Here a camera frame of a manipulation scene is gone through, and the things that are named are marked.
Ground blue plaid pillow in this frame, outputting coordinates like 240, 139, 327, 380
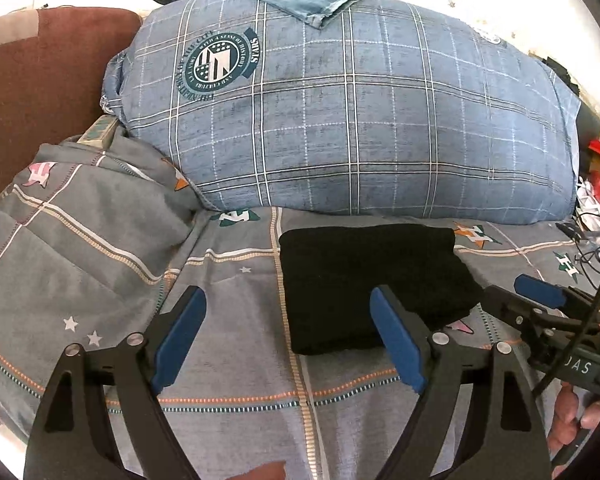
100, 0, 583, 226

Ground white plastic bag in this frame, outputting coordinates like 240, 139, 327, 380
574, 176, 600, 227

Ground brown headboard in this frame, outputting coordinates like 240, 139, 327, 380
0, 6, 146, 213

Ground grey plaid quilt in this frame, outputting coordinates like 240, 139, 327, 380
0, 127, 203, 428

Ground person's right hand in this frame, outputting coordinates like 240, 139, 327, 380
546, 381, 600, 457

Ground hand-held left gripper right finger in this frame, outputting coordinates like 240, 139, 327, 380
370, 284, 553, 480

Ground black pants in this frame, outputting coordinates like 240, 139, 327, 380
278, 223, 486, 357

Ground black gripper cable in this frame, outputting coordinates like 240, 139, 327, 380
532, 220, 600, 395

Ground tangled black cables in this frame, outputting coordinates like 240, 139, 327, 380
555, 209, 600, 283

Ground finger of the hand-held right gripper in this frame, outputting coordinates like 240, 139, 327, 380
513, 273, 600, 334
480, 284, 557, 344

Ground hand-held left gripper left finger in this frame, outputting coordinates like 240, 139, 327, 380
22, 285, 209, 480

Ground black bag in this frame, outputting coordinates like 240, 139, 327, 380
540, 54, 600, 147

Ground grey printed bed sheet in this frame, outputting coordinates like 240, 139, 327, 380
0, 204, 600, 480

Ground green patterned strip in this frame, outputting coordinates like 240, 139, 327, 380
79, 114, 119, 150

